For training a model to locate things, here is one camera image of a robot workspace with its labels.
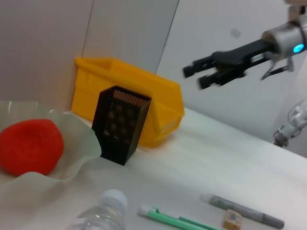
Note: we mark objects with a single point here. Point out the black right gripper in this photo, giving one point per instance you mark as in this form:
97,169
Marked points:
239,54

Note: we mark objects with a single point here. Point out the grey marker pen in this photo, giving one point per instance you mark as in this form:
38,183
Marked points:
239,207

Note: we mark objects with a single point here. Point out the beige eraser with barcode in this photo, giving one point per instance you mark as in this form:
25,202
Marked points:
232,218

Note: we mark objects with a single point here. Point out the mint green utility knife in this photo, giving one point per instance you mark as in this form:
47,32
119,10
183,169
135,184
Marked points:
168,219

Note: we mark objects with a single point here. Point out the clear water bottle green label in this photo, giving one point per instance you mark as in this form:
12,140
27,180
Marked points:
105,215

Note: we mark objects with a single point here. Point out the orange red foam fruit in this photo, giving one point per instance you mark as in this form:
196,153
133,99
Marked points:
31,146

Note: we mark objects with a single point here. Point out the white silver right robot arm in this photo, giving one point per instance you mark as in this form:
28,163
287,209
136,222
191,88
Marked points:
286,38

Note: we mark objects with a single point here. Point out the black mesh pen holder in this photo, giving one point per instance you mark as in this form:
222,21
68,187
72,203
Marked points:
120,124

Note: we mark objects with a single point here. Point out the pale green glass fruit bowl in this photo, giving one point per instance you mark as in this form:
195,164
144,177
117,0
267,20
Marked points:
76,134

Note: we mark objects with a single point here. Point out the yellow plastic storage bin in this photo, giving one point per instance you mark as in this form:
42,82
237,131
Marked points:
163,103

